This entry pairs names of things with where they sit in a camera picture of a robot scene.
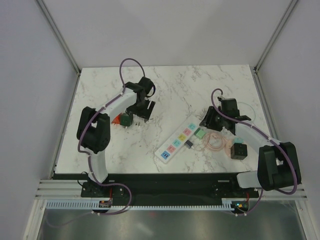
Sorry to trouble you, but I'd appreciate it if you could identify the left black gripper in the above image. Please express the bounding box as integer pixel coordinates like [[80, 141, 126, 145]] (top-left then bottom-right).
[[125, 98, 155, 123]]

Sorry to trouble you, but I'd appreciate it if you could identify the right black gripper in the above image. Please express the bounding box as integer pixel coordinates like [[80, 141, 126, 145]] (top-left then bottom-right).
[[199, 106, 227, 132]]

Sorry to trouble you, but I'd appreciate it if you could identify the light green cube plug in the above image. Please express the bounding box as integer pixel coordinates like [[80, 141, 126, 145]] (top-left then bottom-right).
[[194, 128, 206, 140]]

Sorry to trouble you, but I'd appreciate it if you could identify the dark green cube plug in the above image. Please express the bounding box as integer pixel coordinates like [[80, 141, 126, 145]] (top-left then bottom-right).
[[119, 113, 133, 127]]

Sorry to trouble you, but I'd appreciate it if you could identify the red cube plug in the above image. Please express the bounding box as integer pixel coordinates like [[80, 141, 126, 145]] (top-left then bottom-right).
[[111, 115, 120, 125]]

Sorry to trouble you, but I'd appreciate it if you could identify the small grey charger plug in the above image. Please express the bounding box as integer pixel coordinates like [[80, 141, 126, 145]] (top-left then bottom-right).
[[184, 140, 194, 149]]

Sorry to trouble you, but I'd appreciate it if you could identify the white power strip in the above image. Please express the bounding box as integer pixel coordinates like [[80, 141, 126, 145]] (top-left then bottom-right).
[[154, 115, 201, 164]]

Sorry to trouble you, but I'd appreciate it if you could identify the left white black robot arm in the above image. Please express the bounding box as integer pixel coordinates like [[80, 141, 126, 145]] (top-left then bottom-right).
[[76, 76, 156, 197]]

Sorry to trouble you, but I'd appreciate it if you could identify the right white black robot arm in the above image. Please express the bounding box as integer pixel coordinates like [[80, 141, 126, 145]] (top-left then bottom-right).
[[200, 97, 302, 197]]

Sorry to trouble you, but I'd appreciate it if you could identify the teal small plug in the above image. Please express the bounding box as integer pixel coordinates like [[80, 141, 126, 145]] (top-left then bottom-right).
[[233, 137, 244, 144]]

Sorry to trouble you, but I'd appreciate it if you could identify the black cube adapter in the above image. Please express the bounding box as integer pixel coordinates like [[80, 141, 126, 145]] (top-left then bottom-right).
[[230, 143, 248, 161]]

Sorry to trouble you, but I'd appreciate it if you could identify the pink coiled cable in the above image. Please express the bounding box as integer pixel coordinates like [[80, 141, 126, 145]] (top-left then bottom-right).
[[192, 131, 233, 157]]

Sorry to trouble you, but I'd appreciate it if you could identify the green thin cable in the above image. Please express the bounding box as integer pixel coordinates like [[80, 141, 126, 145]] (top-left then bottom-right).
[[237, 102, 257, 123]]

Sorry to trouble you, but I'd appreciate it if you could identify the right aluminium frame post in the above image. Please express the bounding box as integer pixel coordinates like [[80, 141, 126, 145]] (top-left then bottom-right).
[[252, 0, 301, 73]]

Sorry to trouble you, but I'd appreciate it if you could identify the aluminium frame post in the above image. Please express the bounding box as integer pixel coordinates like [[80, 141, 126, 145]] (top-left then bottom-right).
[[34, 0, 82, 75], [252, 0, 301, 73]]

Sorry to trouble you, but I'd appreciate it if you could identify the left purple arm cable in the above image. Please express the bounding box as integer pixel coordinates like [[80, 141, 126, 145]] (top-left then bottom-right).
[[77, 58, 151, 216]]

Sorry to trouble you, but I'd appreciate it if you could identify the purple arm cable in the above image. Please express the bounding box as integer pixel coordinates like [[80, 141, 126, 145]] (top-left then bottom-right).
[[211, 88, 300, 195], [77, 58, 151, 216]]

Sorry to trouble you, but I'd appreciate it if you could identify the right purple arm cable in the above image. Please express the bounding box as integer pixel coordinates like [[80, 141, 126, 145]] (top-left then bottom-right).
[[211, 88, 300, 195]]

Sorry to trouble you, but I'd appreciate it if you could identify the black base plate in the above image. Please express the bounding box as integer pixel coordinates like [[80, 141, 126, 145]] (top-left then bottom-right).
[[53, 173, 259, 206]]

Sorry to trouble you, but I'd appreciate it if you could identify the left aluminium frame post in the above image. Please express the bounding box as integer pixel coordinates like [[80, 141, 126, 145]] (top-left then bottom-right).
[[34, 0, 82, 75]]

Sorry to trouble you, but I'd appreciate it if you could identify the white slotted cable duct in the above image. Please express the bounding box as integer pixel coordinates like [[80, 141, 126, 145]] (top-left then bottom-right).
[[45, 199, 243, 211]]

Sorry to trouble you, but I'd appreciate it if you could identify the aluminium front rail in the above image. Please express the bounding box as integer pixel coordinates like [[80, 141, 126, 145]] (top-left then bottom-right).
[[35, 180, 308, 201]]

